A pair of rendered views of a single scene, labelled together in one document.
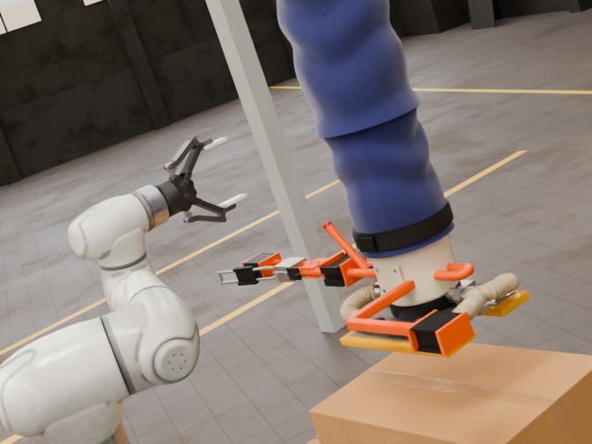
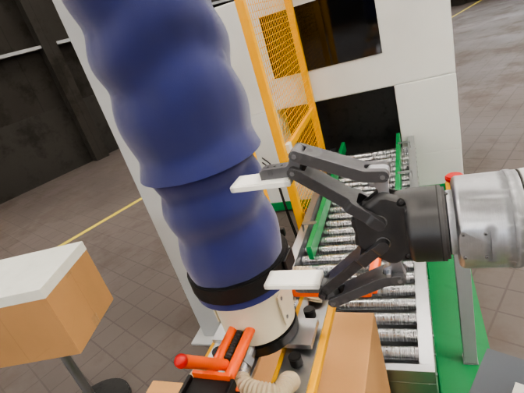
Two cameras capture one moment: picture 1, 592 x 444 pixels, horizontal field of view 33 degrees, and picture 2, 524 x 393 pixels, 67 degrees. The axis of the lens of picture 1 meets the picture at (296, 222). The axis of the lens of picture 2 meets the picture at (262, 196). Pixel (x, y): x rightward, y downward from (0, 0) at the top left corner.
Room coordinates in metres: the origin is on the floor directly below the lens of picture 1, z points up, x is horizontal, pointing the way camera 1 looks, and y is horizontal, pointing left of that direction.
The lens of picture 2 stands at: (2.40, 0.47, 1.81)
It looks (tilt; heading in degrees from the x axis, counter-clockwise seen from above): 24 degrees down; 242
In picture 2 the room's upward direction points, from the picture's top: 17 degrees counter-clockwise
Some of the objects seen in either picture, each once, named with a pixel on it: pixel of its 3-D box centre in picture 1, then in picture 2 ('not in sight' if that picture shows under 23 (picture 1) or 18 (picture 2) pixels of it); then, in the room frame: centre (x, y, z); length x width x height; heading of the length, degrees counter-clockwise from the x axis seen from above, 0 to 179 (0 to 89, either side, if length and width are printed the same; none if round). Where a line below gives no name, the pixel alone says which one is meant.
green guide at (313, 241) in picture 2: not in sight; (325, 187); (0.80, -1.59, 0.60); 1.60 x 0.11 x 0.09; 37
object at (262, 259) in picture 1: (262, 265); not in sight; (2.63, 0.12, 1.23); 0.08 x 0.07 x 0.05; 36
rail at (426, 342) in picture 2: not in sight; (417, 217); (0.72, -0.90, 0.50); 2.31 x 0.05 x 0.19; 37
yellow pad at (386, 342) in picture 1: (403, 331); (304, 338); (2.09, -0.15, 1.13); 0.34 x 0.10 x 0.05; 36
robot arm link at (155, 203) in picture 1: (148, 208); (482, 220); (2.09, 0.29, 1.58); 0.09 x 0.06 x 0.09; 36
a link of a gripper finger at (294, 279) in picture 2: (233, 200); (293, 279); (2.21, 0.12, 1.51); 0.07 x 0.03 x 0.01; 126
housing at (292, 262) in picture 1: (292, 269); not in sight; (2.52, 0.05, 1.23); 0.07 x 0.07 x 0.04; 36
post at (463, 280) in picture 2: not in sight; (463, 281); (1.09, -0.40, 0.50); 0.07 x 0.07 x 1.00; 37
